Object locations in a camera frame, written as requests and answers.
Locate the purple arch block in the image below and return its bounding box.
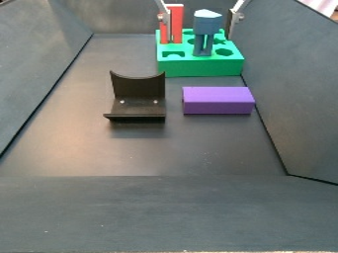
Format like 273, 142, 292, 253
181, 87, 255, 115

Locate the red rectangular block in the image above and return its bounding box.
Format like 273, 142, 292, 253
159, 4, 183, 43

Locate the black curved fixture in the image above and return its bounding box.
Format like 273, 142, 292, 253
102, 71, 167, 121

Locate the green shape sorter base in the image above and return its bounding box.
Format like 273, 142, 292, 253
156, 29, 244, 77

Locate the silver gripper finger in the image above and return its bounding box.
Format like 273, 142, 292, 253
229, 0, 245, 28
155, 0, 169, 28

